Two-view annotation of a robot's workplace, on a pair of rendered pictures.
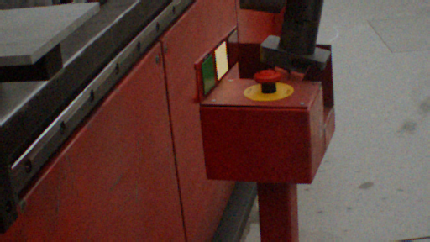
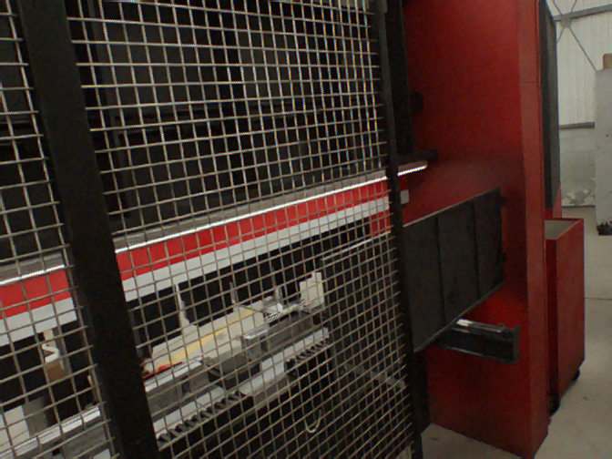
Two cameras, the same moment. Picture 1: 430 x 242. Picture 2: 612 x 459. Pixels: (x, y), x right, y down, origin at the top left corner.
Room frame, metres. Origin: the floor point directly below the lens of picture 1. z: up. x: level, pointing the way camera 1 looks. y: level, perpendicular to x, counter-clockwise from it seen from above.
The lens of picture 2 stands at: (2.25, 1.40, 1.66)
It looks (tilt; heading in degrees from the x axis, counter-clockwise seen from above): 11 degrees down; 213
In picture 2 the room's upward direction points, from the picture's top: 8 degrees counter-clockwise
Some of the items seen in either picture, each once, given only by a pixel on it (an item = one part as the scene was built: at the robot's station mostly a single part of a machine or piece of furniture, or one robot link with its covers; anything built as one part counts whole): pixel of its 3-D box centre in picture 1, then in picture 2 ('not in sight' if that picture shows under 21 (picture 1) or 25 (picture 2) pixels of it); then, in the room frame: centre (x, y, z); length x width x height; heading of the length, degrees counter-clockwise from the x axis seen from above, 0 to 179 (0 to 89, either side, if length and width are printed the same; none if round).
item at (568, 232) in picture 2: not in sight; (525, 308); (-0.58, 1.10, 0.50); 0.50 x 0.50 x 1.00; 76
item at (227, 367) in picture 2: not in sight; (219, 363); (1.29, 0.44, 1.01); 0.26 x 0.12 x 0.05; 76
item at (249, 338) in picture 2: not in sight; (284, 330); (0.85, 0.39, 0.92); 0.39 x 0.06 x 0.10; 166
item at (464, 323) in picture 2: not in sight; (437, 327); (0.45, 0.88, 0.81); 0.64 x 0.08 x 0.14; 76
